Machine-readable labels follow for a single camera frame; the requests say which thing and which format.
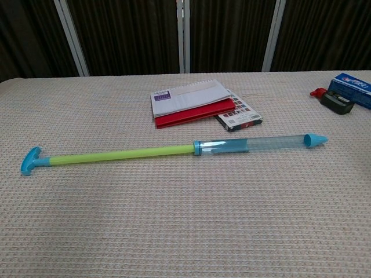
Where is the green blue water pump toy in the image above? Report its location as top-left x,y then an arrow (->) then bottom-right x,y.
20,133 -> 329,177

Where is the blue box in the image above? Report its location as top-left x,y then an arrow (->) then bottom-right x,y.
328,72 -> 371,110

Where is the red book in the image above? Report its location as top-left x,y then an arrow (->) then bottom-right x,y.
155,97 -> 236,130

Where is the white spiral notebook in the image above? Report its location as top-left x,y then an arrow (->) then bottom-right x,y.
150,79 -> 232,118

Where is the beige woven tablecloth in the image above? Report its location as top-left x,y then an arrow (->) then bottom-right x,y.
0,69 -> 371,278

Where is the dark fabric screen panel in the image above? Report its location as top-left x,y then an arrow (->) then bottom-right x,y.
188,0 -> 275,74
270,0 -> 371,72
66,0 -> 181,77
0,0 -> 79,83

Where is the small black box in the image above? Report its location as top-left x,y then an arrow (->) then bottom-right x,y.
319,91 -> 355,115

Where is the white screen frame post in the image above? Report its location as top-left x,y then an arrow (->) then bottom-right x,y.
261,0 -> 288,72
53,0 -> 90,78
176,0 -> 191,74

